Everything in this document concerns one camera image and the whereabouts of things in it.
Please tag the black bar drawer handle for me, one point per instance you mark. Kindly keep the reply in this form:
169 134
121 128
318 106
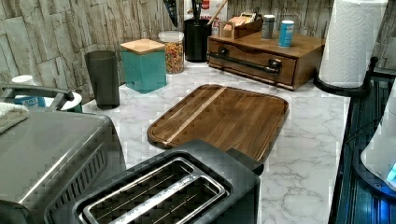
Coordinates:
273 67

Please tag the wooden drawer front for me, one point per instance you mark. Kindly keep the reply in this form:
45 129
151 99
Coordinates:
253 56

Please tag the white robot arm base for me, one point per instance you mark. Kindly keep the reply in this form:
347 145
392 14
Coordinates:
376 163

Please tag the wooden drawer box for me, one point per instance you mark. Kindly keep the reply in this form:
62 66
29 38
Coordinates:
305 50

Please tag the wooden cutting board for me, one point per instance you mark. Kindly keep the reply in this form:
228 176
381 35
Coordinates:
224 117

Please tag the glass jar of colourful cereal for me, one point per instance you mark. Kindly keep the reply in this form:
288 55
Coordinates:
174 51

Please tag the black two-slot toaster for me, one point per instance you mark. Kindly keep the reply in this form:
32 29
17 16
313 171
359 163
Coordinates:
194 183

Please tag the teal canister with wooden lid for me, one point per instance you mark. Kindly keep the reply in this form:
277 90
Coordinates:
143 62

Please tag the black utensil holder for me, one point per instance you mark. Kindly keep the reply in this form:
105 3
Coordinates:
195 40

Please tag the wooden tea bag organiser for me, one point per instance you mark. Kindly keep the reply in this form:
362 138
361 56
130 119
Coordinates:
240 26

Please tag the red white box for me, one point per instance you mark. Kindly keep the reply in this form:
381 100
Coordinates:
208 9

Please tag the dark grey plastic tumbler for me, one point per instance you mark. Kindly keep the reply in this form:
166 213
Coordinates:
103 72

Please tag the black kitchen utensil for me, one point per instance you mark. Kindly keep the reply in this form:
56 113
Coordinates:
196 10

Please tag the grey spice shaker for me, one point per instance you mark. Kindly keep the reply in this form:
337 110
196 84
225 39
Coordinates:
268 26

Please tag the wooden spoon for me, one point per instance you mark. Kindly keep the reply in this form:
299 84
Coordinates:
218 10

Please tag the blue white shaker can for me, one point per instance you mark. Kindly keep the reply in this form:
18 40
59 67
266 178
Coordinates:
286 33

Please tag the white teal mug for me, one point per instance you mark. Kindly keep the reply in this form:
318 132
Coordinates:
69 106

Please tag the black paper towel stand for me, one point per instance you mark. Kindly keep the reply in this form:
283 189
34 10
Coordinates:
361 91

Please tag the stainless toaster oven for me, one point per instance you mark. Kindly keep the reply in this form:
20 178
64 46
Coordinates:
51 158

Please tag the paper towel roll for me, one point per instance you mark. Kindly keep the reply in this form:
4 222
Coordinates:
350 41

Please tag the folded beige towel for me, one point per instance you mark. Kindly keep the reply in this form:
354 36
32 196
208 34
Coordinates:
11 115

